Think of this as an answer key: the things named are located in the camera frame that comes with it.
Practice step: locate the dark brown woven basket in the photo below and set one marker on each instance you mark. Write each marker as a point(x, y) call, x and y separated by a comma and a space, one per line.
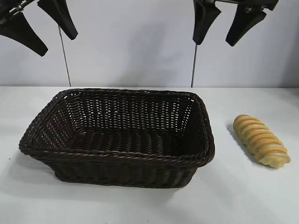
point(130, 144)

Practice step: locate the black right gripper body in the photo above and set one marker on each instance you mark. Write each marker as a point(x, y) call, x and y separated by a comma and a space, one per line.
point(257, 3)

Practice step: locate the long twisted bread loaf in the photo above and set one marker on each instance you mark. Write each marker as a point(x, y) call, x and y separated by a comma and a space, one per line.
point(259, 140)

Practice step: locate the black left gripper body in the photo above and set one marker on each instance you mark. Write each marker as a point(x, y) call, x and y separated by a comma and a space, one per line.
point(14, 7)

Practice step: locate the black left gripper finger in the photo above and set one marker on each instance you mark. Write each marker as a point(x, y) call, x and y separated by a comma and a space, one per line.
point(61, 18)
point(23, 35)

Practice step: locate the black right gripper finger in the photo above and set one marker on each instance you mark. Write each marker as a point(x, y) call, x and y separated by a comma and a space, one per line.
point(203, 21)
point(245, 25)

